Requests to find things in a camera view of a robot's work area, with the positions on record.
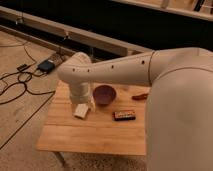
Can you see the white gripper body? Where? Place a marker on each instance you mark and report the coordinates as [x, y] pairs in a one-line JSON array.
[[81, 93]]

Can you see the white sponge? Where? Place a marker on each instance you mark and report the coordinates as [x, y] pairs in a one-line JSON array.
[[81, 111]]

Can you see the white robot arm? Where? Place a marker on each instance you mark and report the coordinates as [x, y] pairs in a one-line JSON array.
[[179, 108]]

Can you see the purple ceramic bowl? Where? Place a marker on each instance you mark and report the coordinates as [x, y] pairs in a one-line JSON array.
[[104, 95]]

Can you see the black power adapter box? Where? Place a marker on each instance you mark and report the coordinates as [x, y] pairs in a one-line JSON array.
[[46, 66]]

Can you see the wooden table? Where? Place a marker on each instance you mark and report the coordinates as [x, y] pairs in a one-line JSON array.
[[98, 132]]

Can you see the black rectangular box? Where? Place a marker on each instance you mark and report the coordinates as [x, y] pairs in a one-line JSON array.
[[124, 115]]

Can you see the small black plug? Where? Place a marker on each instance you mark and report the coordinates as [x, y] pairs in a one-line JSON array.
[[22, 67]]

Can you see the red small object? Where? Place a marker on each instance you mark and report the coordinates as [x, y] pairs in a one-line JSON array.
[[143, 96]]

